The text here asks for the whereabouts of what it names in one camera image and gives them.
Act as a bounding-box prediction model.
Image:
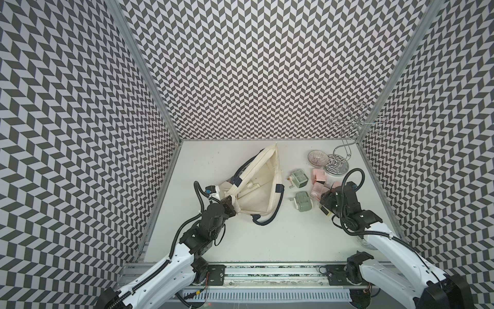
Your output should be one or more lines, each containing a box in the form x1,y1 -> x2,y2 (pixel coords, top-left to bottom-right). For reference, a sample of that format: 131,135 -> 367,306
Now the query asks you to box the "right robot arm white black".
320,168 -> 475,308

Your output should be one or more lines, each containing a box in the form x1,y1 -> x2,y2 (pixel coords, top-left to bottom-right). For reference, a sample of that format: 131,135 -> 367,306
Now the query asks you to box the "pink pencil sharpener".
311,168 -> 327,185
331,181 -> 342,189
310,182 -> 330,202

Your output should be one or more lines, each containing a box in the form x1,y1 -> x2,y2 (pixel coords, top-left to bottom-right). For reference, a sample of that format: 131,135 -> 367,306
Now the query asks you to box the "cream canvas tote bag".
218,143 -> 284,226

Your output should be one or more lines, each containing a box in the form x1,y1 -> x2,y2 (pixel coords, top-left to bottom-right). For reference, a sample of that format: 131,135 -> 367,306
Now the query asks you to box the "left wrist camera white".
205,185 -> 221,200

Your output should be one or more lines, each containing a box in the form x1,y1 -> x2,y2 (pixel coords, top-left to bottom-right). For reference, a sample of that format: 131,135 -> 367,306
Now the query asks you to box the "silver wire jewelry stand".
323,103 -> 388,176

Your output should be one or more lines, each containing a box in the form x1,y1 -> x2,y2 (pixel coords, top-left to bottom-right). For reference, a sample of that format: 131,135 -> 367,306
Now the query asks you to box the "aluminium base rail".
115,262 -> 441,290

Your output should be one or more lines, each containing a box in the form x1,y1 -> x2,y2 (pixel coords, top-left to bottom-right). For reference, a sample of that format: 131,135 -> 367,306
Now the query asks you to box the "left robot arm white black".
95,181 -> 236,308

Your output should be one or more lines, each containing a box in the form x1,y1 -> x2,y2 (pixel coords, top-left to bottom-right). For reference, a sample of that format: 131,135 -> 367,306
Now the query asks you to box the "green patterned ceramic bowl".
356,236 -> 377,251

